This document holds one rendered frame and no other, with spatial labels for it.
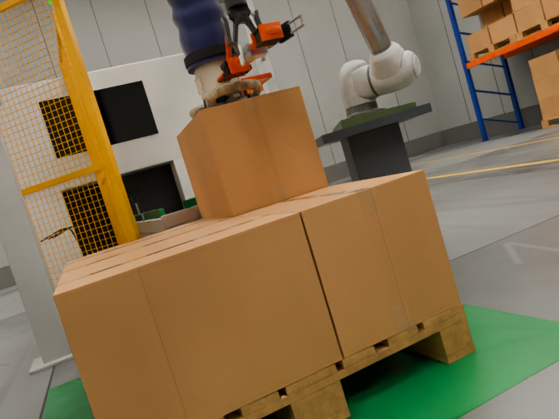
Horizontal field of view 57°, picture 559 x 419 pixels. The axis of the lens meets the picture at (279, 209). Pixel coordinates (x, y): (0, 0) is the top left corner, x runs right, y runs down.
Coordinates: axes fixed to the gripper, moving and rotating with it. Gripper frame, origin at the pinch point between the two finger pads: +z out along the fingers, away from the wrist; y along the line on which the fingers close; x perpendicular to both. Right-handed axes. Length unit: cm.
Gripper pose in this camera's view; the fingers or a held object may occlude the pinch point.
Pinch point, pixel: (251, 54)
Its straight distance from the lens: 187.7
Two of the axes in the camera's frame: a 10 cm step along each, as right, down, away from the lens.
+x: 3.5, -0.3, -9.4
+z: 2.9, 9.5, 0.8
